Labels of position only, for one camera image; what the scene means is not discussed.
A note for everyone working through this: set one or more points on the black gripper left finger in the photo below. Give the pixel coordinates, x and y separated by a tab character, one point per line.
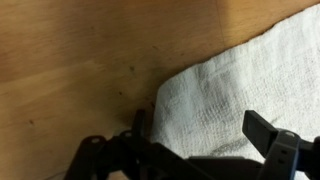
140	156

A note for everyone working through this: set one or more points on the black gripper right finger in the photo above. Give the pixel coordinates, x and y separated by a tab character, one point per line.
283	153

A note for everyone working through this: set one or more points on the white cloth towel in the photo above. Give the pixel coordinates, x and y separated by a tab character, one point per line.
240	86

